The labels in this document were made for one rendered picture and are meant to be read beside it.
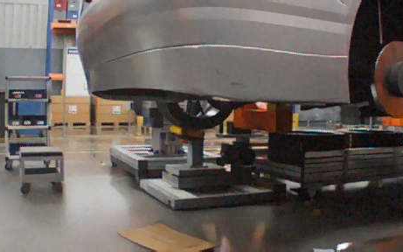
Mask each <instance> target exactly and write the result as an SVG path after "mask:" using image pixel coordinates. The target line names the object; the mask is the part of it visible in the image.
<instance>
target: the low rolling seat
mask: <svg viewBox="0 0 403 252"><path fill-rule="evenodd" d="M62 154H63V152H62V150H61V149H60V148H59V147H51V146H39V147H21V148H20V178H21V182H22V183H23V184H22V185H21V193H28V192H29V185H30V183H37V182H51V183H52V184H53V185H56V188H57V192H58V193H62V192H63V185H62V182H61V181H65V177H64V157H63V155H62ZM33 160H55V167H40V168H39V167H26V168H24V161H33ZM59 165H60V168H59Z"/></svg>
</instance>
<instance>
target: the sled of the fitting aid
mask: <svg viewBox="0 0 403 252"><path fill-rule="evenodd" d="M236 178H237V174H232V173H231V172H228V171H227V170H226V173H223V174H210V175H184V176H178V175H177V174H173V173H171V172H169V171H163V181H165V182H166V183H168V184H170V185H172V186H175V187H177V188H189V187H195V186H230V185H236Z"/></svg>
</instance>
